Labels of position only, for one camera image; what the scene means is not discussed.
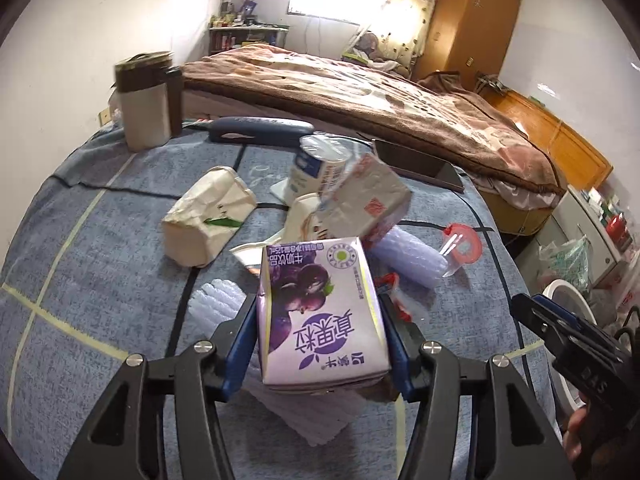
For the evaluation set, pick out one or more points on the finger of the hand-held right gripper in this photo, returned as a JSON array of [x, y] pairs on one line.
[[575, 317], [530, 312]]

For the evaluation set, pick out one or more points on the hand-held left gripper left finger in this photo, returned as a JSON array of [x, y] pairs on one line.
[[242, 340]]

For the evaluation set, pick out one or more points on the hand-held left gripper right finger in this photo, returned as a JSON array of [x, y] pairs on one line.
[[397, 345]]

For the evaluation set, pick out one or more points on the white trash basket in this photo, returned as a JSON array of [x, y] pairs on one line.
[[570, 295]]

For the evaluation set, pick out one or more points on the purple milk carton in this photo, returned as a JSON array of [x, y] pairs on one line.
[[320, 320]]

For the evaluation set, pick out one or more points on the person's right hand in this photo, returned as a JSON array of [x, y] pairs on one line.
[[577, 427]]

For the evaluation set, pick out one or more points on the clear air cushion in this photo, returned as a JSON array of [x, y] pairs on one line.
[[220, 302]]

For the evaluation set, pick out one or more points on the clear plastic bag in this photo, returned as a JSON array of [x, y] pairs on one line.
[[565, 260]]

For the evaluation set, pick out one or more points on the white paper scrap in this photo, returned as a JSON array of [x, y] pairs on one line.
[[246, 257]]

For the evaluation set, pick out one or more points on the white nightstand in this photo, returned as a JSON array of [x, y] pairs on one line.
[[580, 225]]

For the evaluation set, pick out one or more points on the red lid plastic container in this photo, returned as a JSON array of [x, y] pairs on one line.
[[462, 247]]

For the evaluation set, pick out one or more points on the red bottle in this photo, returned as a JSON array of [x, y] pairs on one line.
[[619, 230]]

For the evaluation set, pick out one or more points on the bed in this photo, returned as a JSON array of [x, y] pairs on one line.
[[520, 212]]

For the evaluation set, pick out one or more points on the cream tissue pack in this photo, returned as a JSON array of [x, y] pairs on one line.
[[207, 215]]

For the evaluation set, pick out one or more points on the white and red paper carton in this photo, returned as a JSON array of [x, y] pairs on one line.
[[365, 195]]

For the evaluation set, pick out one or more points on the blue checked tablecloth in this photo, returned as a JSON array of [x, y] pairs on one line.
[[100, 260]]

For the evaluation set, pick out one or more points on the wooden headboard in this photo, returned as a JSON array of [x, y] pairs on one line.
[[560, 140]]

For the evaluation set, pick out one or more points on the dark tablet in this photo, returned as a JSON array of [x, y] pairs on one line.
[[420, 162]]

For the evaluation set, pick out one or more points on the dark blue case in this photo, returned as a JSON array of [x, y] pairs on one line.
[[260, 130]]

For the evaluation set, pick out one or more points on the white kettle with brown lid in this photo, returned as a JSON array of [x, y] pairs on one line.
[[145, 110]]

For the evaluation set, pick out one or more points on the brown blanket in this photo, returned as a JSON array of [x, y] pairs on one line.
[[350, 90]]

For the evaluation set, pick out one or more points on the wooden wardrobe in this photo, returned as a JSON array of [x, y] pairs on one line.
[[470, 20]]

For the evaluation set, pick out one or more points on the plush toy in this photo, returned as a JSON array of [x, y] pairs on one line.
[[370, 45]]

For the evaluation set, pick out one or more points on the cluttered shelf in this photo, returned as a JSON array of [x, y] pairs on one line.
[[245, 35]]

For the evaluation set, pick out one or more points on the patterned curtain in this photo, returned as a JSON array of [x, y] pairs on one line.
[[412, 5]]

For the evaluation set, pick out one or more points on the wall socket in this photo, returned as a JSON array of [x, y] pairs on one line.
[[104, 117]]

